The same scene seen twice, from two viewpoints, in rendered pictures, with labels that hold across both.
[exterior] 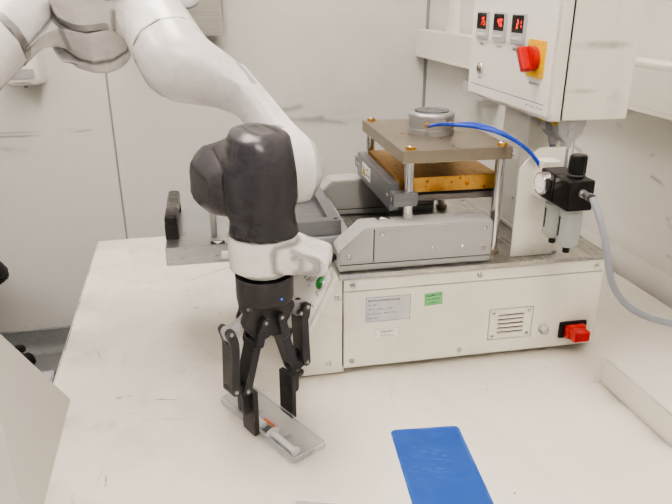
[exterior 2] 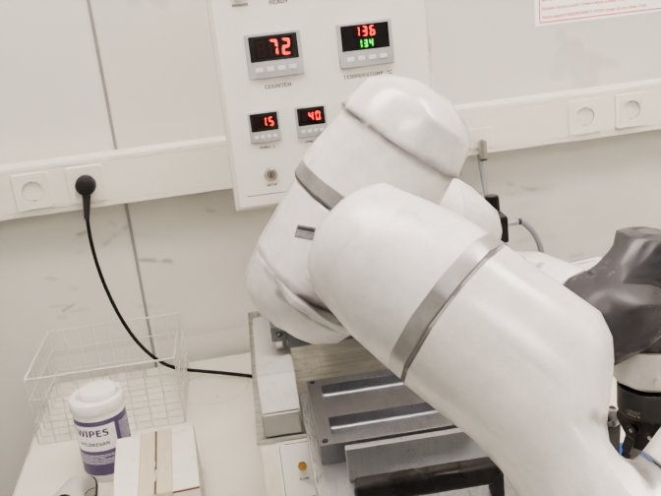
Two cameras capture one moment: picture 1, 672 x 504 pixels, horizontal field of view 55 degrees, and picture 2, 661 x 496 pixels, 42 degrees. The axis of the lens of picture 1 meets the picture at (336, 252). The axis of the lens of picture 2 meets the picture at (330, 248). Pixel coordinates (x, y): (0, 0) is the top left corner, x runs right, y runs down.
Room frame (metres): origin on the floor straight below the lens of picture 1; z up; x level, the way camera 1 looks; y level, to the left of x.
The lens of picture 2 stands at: (1.02, 1.02, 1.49)
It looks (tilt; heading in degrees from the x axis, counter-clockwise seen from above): 18 degrees down; 276
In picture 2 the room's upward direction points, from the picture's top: 6 degrees counter-clockwise
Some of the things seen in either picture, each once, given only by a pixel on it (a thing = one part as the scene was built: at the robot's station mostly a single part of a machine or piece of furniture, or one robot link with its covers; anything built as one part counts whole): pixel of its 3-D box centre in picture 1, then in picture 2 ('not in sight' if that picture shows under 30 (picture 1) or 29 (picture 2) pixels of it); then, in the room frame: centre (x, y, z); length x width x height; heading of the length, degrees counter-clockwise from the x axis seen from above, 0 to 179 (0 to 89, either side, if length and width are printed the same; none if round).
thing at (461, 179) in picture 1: (430, 157); not in sight; (1.11, -0.16, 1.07); 0.22 x 0.17 x 0.10; 11
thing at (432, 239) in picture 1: (408, 241); not in sight; (0.96, -0.12, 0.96); 0.26 x 0.05 x 0.07; 101
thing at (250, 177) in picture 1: (240, 173); (624, 295); (0.80, 0.12, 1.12); 0.18 x 0.10 x 0.13; 33
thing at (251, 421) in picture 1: (250, 409); not in sight; (0.74, 0.12, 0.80); 0.03 x 0.01 x 0.07; 40
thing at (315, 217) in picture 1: (283, 210); (394, 406); (1.07, 0.09, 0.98); 0.20 x 0.17 x 0.03; 11
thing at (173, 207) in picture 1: (173, 213); (429, 486); (1.03, 0.27, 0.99); 0.15 x 0.02 x 0.04; 11
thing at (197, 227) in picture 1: (255, 219); (403, 435); (1.06, 0.14, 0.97); 0.30 x 0.22 x 0.08; 101
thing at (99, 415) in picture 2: not in sight; (102, 428); (1.56, -0.18, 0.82); 0.09 x 0.09 x 0.15
